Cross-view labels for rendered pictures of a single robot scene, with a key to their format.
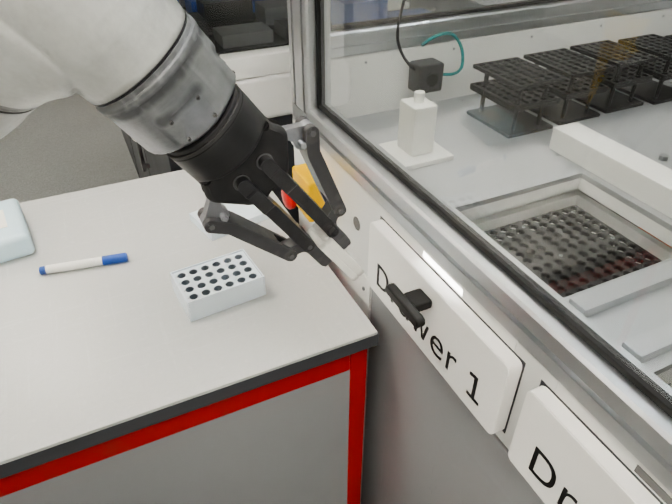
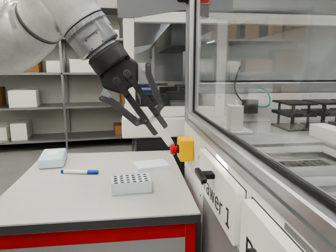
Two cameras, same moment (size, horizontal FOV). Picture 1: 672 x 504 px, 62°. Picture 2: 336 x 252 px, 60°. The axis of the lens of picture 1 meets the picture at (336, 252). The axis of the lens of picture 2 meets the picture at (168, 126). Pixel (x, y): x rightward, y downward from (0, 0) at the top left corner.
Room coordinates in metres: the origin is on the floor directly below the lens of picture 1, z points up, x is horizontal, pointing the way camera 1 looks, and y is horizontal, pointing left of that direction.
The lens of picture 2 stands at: (-0.13, -0.20, 1.14)
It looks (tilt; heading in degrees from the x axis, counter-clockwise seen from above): 11 degrees down; 18
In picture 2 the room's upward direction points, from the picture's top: straight up
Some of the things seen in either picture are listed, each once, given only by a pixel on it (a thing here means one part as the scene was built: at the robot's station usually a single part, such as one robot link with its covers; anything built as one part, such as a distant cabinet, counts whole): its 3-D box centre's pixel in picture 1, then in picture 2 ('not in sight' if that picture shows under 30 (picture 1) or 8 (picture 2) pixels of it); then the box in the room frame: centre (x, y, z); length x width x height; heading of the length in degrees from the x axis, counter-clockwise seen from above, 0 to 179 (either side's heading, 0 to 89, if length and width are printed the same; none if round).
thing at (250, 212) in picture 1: (230, 215); (151, 165); (0.89, 0.20, 0.77); 0.13 x 0.09 x 0.02; 128
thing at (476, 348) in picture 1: (429, 315); (216, 187); (0.50, -0.11, 0.87); 0.29 x 0.02 x 0.11; 25
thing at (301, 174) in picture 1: (311, 191); (184, 148); (0.79, 0.04, 0.88); 0.07 x 0.05 x 0.07; 25
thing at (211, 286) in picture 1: (218, 283); (130, 183); (0.67, 0.18, 0.78); 0.12 x 0.08 x 0.04; 121
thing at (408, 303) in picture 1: (413, 301); (205, 175); (0.49, -0.09, 0.91); 0.07 x 0.04 x 0.01; 25
